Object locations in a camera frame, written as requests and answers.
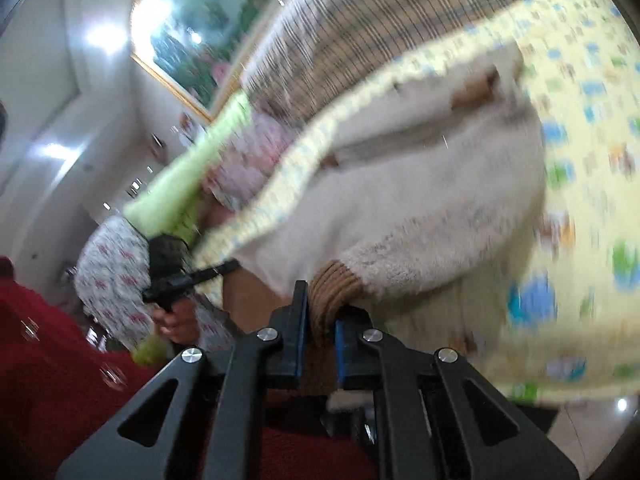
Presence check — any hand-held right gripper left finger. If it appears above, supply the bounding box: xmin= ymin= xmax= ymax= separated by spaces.
xmin=55 ymin=281 xmax=307 ymax=480

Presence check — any red cloth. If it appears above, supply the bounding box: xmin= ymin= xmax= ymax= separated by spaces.
xmin=0 ymin=255 xmax=376 ymax=480

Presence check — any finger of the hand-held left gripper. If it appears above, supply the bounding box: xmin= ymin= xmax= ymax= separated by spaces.
xmin=187 ymin=259 xmax=240 ymax=286

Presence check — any floral ruffled pillow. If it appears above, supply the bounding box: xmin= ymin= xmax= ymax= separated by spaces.
xmin=202 ymin=110 xmax=301 ymax=211

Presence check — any green quilt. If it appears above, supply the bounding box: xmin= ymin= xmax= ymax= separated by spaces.
xmin=122 ymin=90 xmax=251 ymax=246

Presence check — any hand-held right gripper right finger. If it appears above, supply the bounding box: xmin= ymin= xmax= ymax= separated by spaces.
xmin=334 ymin=307 xmax=581 ymax=480

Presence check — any gold framed flower painting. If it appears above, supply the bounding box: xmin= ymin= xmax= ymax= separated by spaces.
xmin=131 ymin=0 xmax=286 ymax=123

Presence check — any person's left hand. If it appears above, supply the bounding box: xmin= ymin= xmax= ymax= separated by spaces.
xmin=151 ymin=302 xmax=200 ymax=346

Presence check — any yellow bear print bedsheet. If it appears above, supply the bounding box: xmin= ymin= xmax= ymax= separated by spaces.
xmin=192 ymin=0 xmax=640 ymax=406

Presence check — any plaid pillow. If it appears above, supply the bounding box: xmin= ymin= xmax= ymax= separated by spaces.
xmin=240 ymin=0 xmax=581 ymax=126

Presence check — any beige knit sweater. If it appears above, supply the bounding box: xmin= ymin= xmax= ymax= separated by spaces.
xmin=222 ymin=42 xmax=548 ymax=411

